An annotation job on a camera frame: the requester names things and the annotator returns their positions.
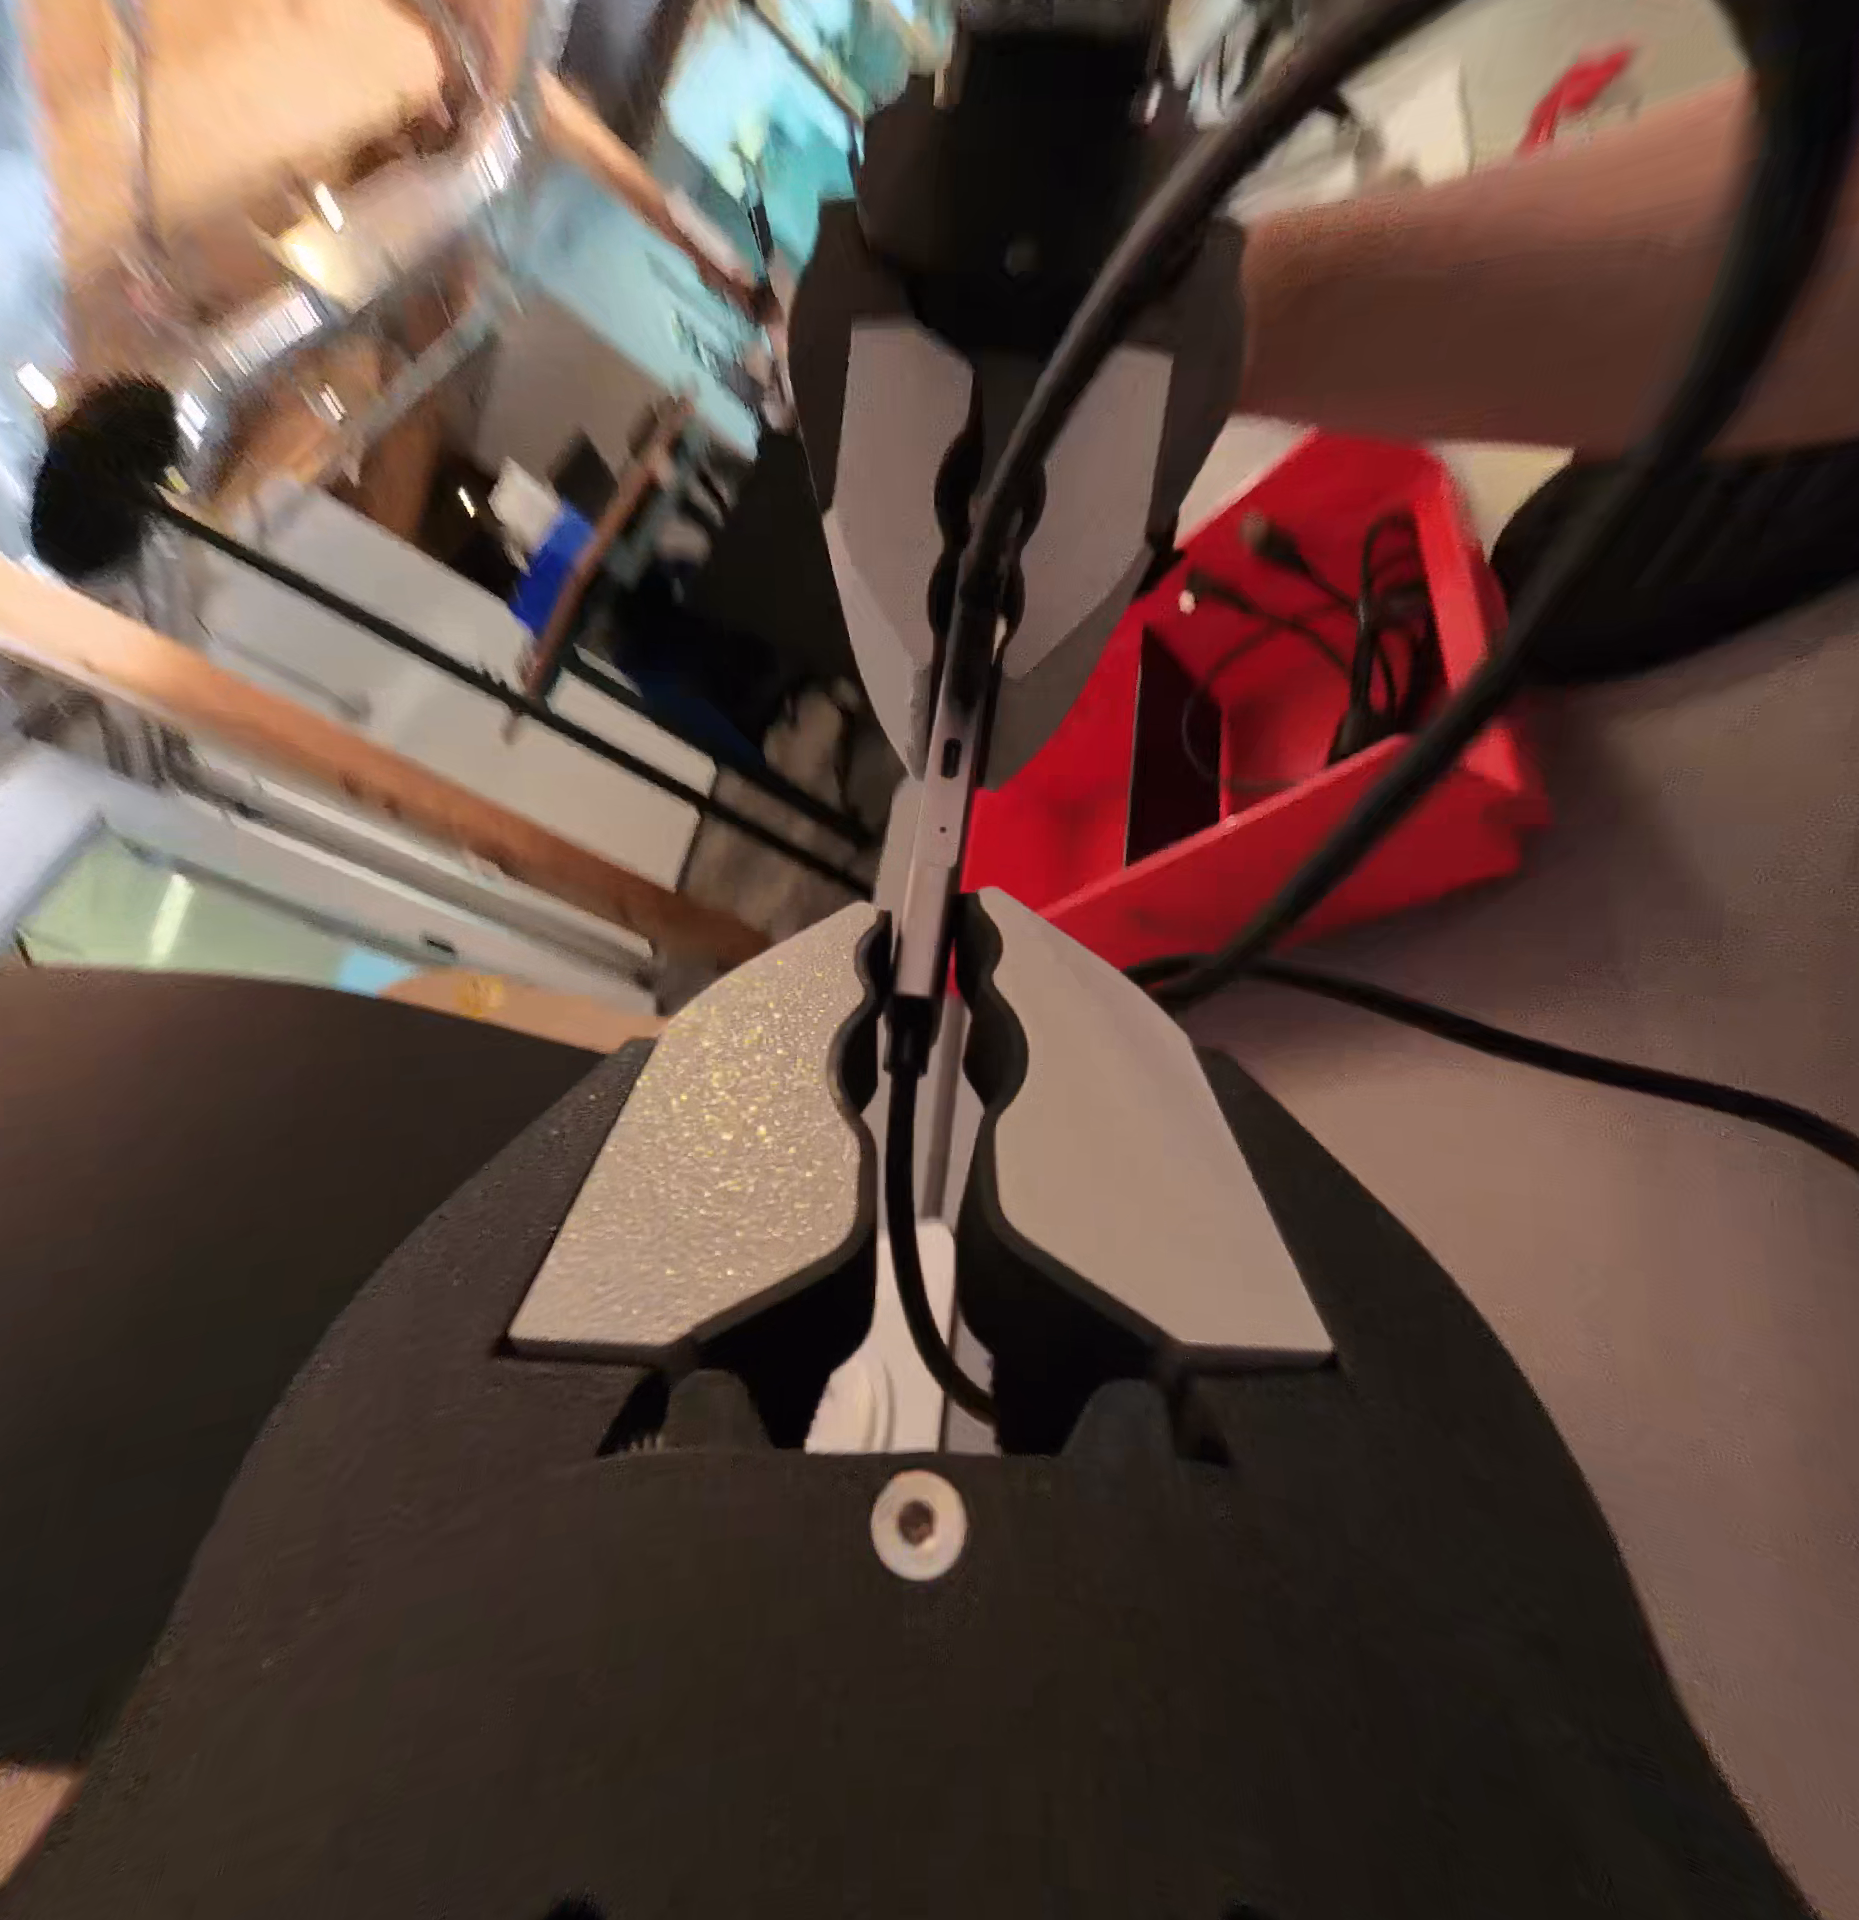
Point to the blue storage bin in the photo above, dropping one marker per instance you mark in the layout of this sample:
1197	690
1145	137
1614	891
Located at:
547	564

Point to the person's right forearm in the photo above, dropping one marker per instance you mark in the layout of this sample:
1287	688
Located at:
1470	284

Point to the black felt desk divider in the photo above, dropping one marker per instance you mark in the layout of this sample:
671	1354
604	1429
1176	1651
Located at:
194	1275

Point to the wooden post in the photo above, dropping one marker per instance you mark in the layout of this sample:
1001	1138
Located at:
267	714

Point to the red plastic bin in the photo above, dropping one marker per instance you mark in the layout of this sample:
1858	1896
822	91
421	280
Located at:
1319	871

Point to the black floor lamp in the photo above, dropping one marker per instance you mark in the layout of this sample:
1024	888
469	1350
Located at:
104	464

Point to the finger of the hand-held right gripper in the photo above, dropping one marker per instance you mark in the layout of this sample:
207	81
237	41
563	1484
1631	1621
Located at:
883	480
1093	554

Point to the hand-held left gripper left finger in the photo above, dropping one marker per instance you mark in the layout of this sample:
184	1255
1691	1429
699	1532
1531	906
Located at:
705	1184

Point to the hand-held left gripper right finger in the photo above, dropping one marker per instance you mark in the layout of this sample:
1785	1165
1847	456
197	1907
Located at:
1139	1201

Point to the black mesh pad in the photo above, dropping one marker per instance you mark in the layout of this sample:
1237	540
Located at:
1693	578

